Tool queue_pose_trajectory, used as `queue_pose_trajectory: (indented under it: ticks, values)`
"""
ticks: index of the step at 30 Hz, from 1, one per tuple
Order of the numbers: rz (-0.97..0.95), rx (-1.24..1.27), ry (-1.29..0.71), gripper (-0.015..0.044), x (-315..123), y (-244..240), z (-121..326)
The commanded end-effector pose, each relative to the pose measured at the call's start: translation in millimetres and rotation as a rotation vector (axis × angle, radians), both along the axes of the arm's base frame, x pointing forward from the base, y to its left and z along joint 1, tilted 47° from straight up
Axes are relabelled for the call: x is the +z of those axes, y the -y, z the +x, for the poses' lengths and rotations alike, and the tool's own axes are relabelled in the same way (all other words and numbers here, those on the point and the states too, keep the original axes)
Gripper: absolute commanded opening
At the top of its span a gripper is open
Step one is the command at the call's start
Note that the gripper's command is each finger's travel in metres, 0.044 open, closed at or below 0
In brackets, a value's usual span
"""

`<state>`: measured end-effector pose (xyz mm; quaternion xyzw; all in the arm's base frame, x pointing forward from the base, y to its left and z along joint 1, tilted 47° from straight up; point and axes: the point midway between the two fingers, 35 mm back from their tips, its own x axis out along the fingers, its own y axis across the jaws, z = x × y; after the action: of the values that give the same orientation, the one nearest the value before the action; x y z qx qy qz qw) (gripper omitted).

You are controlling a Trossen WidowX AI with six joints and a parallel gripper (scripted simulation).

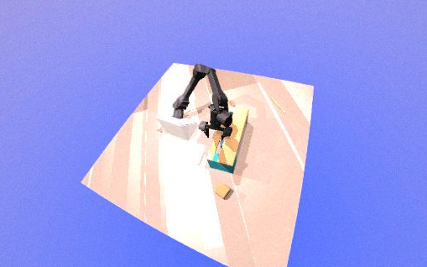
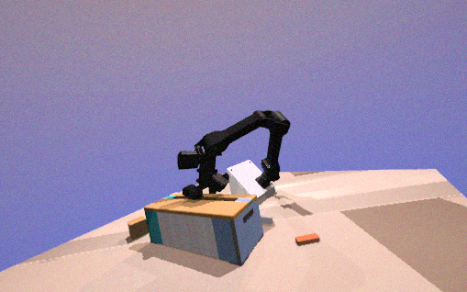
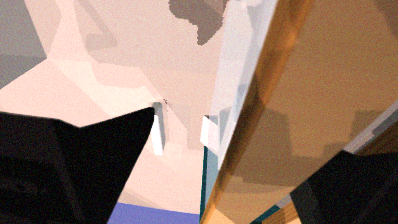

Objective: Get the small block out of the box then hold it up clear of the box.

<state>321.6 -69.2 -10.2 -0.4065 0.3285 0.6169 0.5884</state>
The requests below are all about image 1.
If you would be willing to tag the small brown box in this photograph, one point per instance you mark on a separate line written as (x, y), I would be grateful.
(222, 190)

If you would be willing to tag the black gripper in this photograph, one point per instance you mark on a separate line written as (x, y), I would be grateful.
(215, 125)

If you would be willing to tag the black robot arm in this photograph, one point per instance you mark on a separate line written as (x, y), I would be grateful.
(219, 107)

